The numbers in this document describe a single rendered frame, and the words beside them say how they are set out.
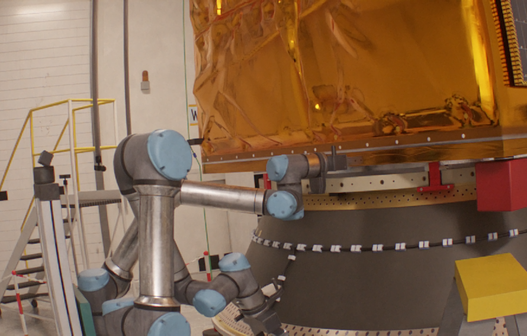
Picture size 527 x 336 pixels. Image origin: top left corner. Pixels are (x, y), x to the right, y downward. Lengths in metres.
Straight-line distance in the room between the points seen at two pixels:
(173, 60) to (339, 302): 8.53
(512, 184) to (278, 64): 1.17
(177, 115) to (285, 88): 7.84
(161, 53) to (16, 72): 2.57
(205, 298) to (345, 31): 0.99
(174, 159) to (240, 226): 8.54
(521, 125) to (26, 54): 8.52
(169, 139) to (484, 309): 0.81
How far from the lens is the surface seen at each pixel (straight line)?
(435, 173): 2.03
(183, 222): 10.26
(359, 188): 2.14
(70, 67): 9.73
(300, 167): 2.00
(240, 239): 10.07
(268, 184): 2.52
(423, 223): 2.06
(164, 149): 1.47
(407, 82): 1.90
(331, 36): 2.23
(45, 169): 1.81
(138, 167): 1.50
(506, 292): 1.14
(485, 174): 1.79
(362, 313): 2.04
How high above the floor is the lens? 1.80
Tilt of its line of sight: level
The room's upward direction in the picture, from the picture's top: 5 degrees counter-clockwise
